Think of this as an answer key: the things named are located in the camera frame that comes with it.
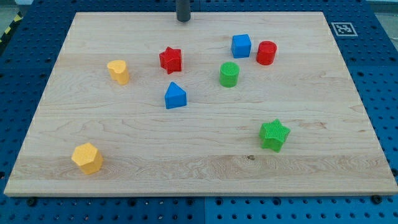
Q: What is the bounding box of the blue triangular prism block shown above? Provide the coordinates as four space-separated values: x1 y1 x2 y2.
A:
164 82 187 109

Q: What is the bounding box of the red cylinder block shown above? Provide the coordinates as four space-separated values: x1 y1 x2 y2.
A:
256 40 277 65

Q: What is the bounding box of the black bolt front right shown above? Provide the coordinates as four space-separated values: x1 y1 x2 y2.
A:
371 195 383 205

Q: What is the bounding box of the white fiducial marker tag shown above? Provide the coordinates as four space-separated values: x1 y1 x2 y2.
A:
331 22 358 37

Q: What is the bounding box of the black bolt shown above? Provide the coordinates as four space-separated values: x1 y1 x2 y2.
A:
371 195 383 205
26 197 37 207

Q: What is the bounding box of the blue cube block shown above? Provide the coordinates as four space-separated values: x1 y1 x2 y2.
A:
231 34 251 58

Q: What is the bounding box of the yellow hexagon block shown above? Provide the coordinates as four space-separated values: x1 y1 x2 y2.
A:
72 142 103 175

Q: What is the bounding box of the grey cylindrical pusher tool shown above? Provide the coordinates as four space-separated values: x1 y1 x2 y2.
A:
175 0 191 22

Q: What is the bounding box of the light wooden board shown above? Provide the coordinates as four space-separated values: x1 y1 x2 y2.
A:
4 12 397 197

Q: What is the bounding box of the green cylinder block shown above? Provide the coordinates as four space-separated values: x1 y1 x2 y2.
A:
219 62 239 88

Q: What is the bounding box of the red star block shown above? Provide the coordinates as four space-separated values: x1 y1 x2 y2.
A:
159 47 182 74

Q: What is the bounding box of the green star block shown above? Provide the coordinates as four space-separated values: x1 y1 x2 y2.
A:
259 119 290 152

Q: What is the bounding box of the black bolt front left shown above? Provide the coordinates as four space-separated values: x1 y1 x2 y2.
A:
26 197 37 207

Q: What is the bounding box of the yellow heart block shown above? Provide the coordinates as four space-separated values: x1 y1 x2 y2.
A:
107 60 130 85

